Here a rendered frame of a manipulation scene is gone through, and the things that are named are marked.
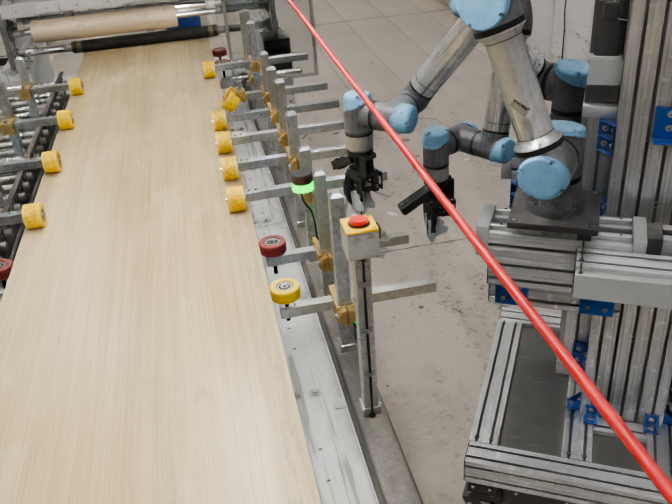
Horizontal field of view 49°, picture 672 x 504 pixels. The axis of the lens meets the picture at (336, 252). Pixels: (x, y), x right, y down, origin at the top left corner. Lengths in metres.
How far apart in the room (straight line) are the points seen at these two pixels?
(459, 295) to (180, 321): 1.87
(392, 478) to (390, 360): 1.46
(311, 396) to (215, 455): 0.57
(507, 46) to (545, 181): 0.32
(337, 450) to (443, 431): 0.98
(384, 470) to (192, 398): 0.45
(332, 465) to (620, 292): 0.82
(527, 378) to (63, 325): 1.57
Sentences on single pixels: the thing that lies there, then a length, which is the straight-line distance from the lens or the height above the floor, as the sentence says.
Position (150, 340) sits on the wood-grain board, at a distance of 1.86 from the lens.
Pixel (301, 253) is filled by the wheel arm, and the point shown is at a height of 0.86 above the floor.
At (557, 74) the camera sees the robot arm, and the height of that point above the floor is 1.25.
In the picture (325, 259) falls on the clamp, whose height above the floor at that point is 0.87.
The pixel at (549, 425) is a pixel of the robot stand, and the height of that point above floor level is 0.21.
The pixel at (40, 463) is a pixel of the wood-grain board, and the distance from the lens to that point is 1.63.
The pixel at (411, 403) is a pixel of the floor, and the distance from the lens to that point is 2.92.
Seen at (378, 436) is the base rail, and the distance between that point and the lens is 1.80.
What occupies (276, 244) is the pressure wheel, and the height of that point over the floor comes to 0.91.
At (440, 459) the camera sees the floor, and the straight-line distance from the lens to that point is 2.72.
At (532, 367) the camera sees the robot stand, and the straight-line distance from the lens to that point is 2.78.
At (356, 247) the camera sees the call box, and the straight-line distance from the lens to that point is 1.55.
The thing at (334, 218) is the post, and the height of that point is 1.11.
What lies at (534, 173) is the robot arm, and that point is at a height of 1.22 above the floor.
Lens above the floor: 1.96
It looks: 30 degrees down
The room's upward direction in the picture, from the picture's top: 5 degrees counter-clockwise
